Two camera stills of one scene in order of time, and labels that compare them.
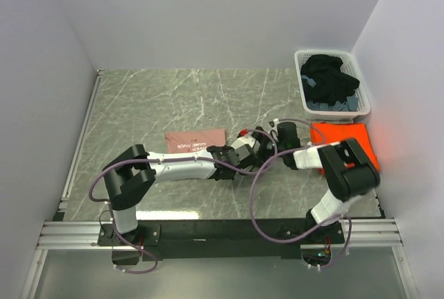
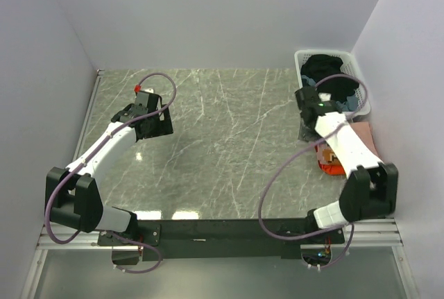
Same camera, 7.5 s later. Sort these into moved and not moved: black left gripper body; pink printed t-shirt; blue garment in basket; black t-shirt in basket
Moved: pink printed t-shirt; black left gripper body
Not moved: blue garment in basket; black t-shirt in basket
